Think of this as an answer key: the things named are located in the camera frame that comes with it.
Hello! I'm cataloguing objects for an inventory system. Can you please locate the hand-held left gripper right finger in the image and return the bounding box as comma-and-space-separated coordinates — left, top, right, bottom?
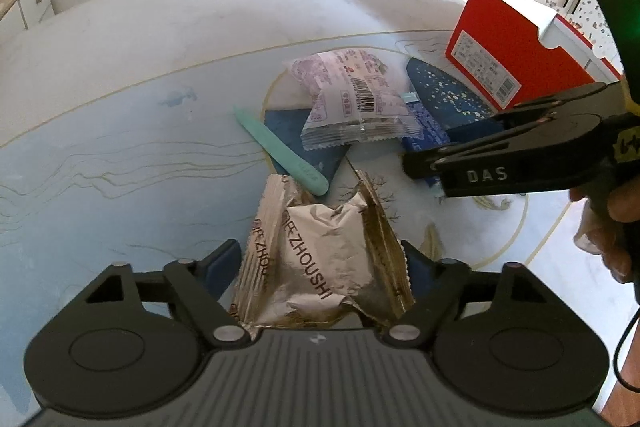
385, 241, 551, 350

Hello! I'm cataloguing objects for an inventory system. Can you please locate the blue snack packet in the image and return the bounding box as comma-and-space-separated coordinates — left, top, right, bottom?
400, 92, 453, 198

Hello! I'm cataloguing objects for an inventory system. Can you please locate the red cardboard box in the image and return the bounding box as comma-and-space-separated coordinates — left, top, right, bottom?
445, 0, 626, 110

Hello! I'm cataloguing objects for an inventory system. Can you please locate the teal stick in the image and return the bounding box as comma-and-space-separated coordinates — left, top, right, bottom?
234, 106, 330, 196

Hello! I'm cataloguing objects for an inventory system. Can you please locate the black cable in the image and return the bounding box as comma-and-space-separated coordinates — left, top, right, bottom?
612, 307, 640, 393

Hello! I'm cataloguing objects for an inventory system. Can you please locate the pink snack packet strip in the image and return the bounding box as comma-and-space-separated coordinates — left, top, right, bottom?
284, 48, 423, 151

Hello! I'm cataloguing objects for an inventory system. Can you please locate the gold snack packet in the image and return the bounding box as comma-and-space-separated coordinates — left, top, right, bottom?
229, 172, 416, 340

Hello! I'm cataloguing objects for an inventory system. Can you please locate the person's right hand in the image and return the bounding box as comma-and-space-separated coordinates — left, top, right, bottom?
570, 179, 640, 283

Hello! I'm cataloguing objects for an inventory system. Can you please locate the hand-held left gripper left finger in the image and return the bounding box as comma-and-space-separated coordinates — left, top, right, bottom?
82, 238, 251, 350

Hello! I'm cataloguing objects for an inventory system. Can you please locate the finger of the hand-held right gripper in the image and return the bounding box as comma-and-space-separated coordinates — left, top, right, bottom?
402, 117, 556, 181
492, 82, 623, 131

